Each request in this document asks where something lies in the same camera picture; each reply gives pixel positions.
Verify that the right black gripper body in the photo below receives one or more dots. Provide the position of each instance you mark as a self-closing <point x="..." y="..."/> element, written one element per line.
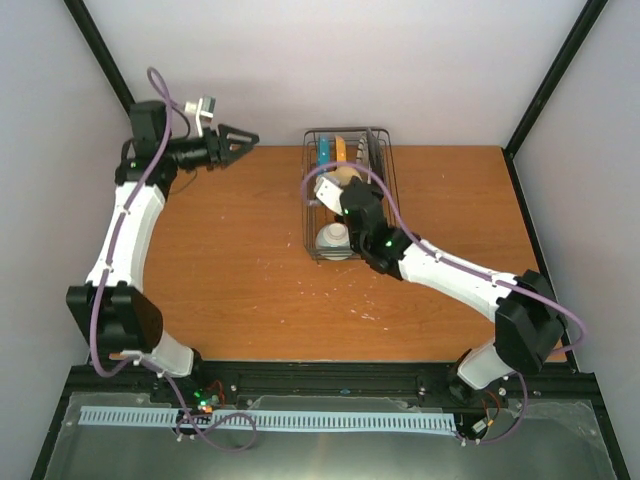
<point x="374" y="192"/>

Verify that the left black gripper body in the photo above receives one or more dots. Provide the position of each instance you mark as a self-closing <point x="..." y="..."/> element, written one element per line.
<point x="201" y="157"/>

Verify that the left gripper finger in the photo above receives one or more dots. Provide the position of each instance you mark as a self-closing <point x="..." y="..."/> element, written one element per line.
<point x="232" y="150"/>
<point x="233" y="134"/>

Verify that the cream yellow mug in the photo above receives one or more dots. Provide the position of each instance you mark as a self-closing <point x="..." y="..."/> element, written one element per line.
<point x="342" y="176"/>

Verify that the light green ceramic bowl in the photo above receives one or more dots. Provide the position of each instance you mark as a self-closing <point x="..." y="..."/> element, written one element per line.
<point x="332" y="242"/>

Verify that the orange polka dot plate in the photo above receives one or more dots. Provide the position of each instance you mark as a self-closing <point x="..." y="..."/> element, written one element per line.
<point x="340" y="149"/>

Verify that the dark wire dish rack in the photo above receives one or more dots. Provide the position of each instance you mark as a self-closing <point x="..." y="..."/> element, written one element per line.
<point x="315" y="217"/>

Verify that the black bottom plate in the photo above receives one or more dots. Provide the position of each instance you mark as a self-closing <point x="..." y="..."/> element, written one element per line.
<point x="375" y="155"/>

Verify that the teal polka dot plate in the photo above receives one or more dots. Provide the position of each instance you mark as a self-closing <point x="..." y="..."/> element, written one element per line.
<point x="323" y="154"/>

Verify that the white blue striped plate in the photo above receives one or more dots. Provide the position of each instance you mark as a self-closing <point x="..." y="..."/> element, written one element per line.
<point x="362" y="152"/>

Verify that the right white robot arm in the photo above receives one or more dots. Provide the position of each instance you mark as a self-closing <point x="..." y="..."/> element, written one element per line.
<point x="526" y="327"/>

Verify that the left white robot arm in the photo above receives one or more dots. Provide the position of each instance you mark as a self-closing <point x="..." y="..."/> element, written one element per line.
<point x="110" y="307"/>

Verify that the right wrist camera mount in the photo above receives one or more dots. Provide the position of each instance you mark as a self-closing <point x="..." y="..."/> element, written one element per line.
<point x="327" y="192"/>

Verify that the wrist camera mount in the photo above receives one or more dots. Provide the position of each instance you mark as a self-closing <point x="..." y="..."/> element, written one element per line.
<point x="202" y="111"/>
<point x="327" y="192"/>

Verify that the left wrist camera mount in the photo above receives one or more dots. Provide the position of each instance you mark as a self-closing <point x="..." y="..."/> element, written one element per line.
<point x="202" y="111"/>

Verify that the left black frame post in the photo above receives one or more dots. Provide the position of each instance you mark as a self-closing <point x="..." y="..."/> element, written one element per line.
<point x="89" y="30"/>

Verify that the black frame post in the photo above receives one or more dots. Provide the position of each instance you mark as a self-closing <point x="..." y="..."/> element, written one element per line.
<point x="573" y="42"/>
<point x="89" y="30"/>

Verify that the black aluminium frame base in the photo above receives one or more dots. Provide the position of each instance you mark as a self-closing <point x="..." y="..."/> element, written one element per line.
<point x="555" y="425"/>

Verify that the light blue slotted cable duct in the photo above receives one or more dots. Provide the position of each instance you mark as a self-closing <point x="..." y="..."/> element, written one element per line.
<point x="280" y="421"/>

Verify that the right black frame post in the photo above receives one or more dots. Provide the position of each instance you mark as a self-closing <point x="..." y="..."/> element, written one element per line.
<point x="573" y="42"/>

